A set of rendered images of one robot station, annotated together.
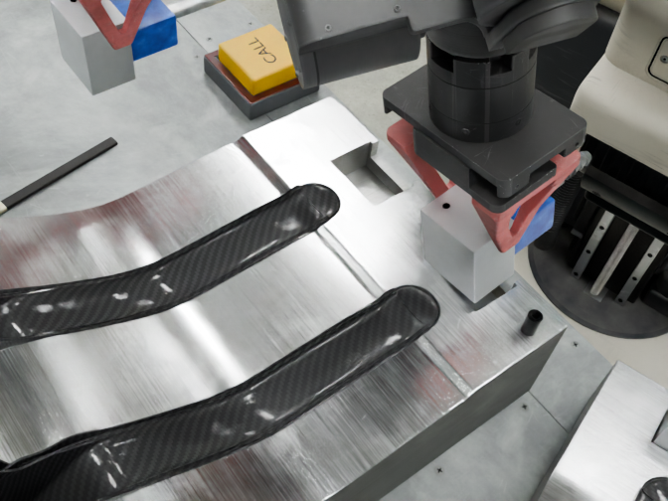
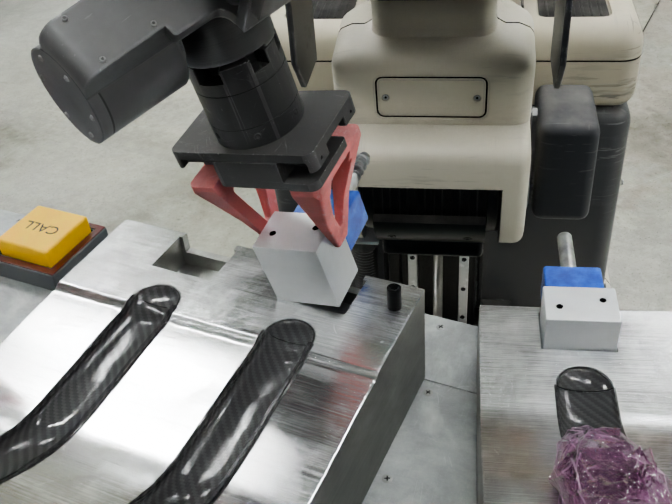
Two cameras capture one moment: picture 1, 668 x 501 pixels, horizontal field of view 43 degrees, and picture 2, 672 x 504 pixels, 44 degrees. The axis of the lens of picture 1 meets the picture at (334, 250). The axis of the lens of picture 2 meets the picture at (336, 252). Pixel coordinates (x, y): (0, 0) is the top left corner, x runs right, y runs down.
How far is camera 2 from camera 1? 0.12 m
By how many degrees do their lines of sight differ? 19
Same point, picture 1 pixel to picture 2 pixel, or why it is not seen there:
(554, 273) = not seen: hidden behind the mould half
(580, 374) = (457, 346)
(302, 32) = (81, 73)
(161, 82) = not seen: outside the picture
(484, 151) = (281, 144)
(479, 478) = (424, 466)
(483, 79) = (250, 77)
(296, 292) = (177, 375)
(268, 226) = (122, 339)
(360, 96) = not seen: hidden behind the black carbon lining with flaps
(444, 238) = (285, 258)
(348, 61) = (131, 93)
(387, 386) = (301, 405)
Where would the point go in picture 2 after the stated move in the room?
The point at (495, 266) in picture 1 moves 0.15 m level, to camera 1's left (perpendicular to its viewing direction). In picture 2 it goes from (339, 264) to (121, 328)
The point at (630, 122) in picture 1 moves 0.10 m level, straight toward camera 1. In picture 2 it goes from (386, 158) to (388, 210)
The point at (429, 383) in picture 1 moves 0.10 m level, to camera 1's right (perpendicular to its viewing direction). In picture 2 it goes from (337, 384) to (477, 338)
